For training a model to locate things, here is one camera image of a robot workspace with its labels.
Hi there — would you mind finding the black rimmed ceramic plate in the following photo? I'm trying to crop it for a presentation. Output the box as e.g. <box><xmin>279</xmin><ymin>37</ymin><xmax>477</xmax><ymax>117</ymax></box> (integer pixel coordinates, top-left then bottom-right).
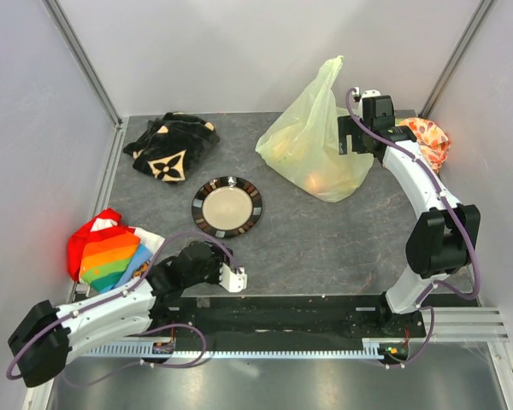
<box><xmin>191</xmin><ymin>176</ymin><xmax>264</xmax><ymax>239</ymax></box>

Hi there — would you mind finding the pale green plastic bag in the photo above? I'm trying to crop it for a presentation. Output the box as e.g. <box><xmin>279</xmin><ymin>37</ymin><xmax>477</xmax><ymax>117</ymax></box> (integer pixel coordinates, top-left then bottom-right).
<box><xmin>255</xmin><ymin>56</ymin><xmax>373</xmax><ymax>202</ymax></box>

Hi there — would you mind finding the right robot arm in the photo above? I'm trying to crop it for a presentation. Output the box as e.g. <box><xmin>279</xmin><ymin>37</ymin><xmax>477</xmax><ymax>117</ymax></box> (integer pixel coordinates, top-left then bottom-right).
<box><xmin>338</xmin><ymin>87</ymin><xmax>481</xmax><ymax>337</ymax></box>

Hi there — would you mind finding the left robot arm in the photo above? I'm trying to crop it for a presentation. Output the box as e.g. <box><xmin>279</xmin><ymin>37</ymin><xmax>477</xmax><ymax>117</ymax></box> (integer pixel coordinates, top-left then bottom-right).
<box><xmin>6</xmin><ymin>241</ymin><xmax>247</xmax><ymax>388</ymax></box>

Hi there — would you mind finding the orange fake fruit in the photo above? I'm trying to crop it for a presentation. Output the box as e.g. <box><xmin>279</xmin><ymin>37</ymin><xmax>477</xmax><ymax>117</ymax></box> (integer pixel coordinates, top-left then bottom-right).
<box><xmin>304</xmin><ymin>171</ymin><xmax>337</xmax><ymax>197</ymax></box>

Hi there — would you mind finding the orange floral cloth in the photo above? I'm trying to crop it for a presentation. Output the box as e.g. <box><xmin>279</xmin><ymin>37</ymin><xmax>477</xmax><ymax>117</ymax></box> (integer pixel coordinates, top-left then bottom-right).
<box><xmin>398</xmin><ymin>117</ymin><xmax>451</xmax><ymax>174</ymax></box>

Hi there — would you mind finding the rainbow striped cloth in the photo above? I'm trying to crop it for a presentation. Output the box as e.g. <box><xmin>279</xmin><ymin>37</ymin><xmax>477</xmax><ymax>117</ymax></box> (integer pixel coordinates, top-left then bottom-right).
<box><xmin>67</xmin><ymin>208</ymin><xmax>164</xmax><ymax>293</ymax></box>

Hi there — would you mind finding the black floral patterned cloth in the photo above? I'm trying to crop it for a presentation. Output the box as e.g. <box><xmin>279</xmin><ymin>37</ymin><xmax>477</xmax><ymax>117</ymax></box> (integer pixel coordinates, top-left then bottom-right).
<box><xmin>123</xmin><ymin>112</ymin><xmax>221</xmax><ymax>185</ymax></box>

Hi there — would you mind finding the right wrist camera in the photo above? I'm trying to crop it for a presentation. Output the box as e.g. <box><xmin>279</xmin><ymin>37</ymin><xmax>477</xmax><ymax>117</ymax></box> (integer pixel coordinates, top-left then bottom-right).
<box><xmin>352</xmin><ymin>87</ymin><xmax>380</xmax><ymax>103</ymax></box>

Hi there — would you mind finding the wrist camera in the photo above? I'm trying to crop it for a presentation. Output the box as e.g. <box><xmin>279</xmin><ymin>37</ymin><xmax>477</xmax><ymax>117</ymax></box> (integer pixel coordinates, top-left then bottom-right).
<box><xmin>219</xmin><ymin>263</ymin><xmax>248</xmax><ymax>293</ymax></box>
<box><xmin>352</xmin><ymin>87</ymin><xmax>380</xmax><ymax>103</ymax></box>

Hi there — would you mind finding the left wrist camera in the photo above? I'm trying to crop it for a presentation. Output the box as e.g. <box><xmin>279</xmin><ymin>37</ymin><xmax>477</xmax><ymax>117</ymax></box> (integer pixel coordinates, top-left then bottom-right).
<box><xmin>219</xmin><ymin>263</ymin><xmax>248</xmax><ymax>293</ymax></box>

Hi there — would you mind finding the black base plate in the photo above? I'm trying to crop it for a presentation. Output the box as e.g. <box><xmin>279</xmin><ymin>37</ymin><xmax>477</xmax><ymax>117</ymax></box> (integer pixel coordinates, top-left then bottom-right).
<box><xmin>150</xmin><ymin>295</ymin><xmax>427</xmax><ymax>339</ymax></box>

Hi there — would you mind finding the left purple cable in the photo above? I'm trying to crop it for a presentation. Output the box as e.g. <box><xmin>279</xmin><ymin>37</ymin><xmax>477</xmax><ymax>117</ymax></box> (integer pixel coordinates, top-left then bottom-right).
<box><xmin>6</xmin><ymin>232</ymin><xmax>243</xmax><ymax>388</ymax></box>

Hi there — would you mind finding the grey slotted cable duct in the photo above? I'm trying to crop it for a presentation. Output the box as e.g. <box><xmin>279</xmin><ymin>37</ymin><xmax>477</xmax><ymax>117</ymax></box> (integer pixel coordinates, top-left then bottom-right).
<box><xmin>84</xmin><ymin>338</ymin><xmax>393</xmax><ymax>360</ymax></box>

